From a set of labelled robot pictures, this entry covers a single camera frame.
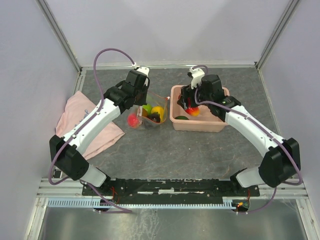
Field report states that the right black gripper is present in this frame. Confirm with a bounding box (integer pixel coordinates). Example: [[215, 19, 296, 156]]
[[176, 79, 212, 111]]

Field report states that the small red fruit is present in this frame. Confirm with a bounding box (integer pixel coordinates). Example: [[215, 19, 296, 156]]
[[185, 106, 200, 117]]

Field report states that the pink plastic bin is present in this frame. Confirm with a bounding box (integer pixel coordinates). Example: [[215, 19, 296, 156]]
[[169, 85, 228, 133]]

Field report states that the yellow lemon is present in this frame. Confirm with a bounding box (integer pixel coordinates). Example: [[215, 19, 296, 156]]
[[151, 106, 164, 122]]

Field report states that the clear zip top bag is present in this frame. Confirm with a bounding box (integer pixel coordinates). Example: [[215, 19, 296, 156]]
[[127, 92, 170, 129]]

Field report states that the red apple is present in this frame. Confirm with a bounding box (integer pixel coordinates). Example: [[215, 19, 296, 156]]
[[127, 113, 140, 128]]

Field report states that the green apple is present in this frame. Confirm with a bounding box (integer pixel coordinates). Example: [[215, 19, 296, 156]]
[[142, 104, 153, 117]]

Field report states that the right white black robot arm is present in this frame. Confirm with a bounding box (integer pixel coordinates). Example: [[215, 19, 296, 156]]
[[177, 71, 303, 196]]

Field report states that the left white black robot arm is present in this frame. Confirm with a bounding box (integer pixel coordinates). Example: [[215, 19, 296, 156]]
[[49, 66, 150, 195]]

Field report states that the dark green fruit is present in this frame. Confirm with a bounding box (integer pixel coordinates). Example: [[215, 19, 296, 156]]
[[174, 115, 189, 121]]

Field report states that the pink folded cloth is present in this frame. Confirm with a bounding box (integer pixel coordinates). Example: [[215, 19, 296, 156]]
[[55, 91, 125, 160]]

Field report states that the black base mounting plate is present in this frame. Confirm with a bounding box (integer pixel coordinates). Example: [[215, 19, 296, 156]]
[[95, 178, 260, 205]]

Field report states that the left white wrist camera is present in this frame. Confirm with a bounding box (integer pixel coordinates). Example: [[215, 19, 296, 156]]
[[130, 65, 150, 86]]

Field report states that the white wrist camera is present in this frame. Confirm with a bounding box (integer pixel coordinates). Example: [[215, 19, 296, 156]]
[[187, 64, 209, 89], [130, 65, 150, 86]]

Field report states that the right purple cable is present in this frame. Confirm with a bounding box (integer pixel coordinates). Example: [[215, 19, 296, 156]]
[[189, 64, 303, 215]]

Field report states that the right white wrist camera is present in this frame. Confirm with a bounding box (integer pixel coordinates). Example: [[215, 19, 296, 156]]
[[187, 64, 209, 89]]

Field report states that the aluminium frame rail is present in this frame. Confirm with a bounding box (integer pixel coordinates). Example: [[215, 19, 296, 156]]
[[96, 64, 256, 70]]

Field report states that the light blue cable duct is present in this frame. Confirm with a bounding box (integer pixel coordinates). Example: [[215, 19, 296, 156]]
[[46, 197, 237, 209]]

